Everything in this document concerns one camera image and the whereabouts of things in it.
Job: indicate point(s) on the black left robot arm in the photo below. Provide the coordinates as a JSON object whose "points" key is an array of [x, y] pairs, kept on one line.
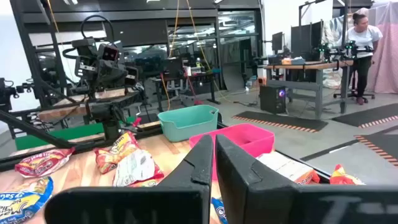
{"points": [[111, 124]]}

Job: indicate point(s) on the black computer tower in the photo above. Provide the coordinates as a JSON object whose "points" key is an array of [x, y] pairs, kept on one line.
{"points": [[270, 99]]}

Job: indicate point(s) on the black striped floor mat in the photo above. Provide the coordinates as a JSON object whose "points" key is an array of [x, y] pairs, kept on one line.
{"points": [[385, 146], [280, 120], [370, 115]]}

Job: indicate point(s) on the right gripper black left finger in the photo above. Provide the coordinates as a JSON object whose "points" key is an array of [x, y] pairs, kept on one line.
{"points": [[140, 205]]}

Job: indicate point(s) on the black rig frame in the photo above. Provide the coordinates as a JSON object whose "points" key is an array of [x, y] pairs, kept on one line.
{"points": [[31, 130]]}

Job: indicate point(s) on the wooden top work desk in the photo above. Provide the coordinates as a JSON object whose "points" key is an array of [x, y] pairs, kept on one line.
{"points": [[311, 66]]}

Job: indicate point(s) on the small black monitor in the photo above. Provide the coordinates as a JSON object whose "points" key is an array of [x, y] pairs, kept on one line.
{"points": [[277, 42]]}

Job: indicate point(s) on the background black robot arm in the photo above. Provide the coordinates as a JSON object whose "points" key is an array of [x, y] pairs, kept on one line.
{"points": [[329, 51], [357, 48]]}

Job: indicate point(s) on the person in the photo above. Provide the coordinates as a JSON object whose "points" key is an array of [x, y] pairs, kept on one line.
{"points": [[363, 37]]}

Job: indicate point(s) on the pink curtain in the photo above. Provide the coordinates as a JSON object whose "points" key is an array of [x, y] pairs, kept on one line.
{"points": [[385, 62]]}

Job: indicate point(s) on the black office desk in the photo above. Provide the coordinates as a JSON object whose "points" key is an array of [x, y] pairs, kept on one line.
{"points": [[186, 77]]}

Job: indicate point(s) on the red beef noodle pack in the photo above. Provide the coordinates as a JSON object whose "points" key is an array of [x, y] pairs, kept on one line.
{"points": [[133, 168], [43, 163]]}

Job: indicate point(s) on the teal plastic bin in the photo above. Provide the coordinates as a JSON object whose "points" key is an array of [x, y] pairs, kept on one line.
{"points": [[186, 127]]}

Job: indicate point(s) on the blue soy sauce noodle pack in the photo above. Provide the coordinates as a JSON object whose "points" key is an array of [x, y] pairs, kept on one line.
{"points": [[21, 202], [220, 213]]}

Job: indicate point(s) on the green board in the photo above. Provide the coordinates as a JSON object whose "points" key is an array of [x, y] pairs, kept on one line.
{"points": [[62, 135]]}

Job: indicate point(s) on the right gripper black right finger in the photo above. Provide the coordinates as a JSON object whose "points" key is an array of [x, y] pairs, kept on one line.
{"points": [[280, 205]]}

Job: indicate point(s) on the large black monitor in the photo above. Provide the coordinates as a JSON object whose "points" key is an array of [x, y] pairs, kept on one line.
{"points": [[306, 40]]}

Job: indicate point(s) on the pink plastic bin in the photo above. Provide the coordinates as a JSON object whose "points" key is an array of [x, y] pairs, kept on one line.
{"points": [[245, 137]]}

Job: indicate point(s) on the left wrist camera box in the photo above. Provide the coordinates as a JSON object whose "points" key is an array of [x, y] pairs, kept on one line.
{"points": [[109, 53]]}

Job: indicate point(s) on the orange chicken noodle pack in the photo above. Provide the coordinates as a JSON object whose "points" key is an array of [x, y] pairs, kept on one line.
{"points": [[109, 158], [342, 179], [286, 169]]}

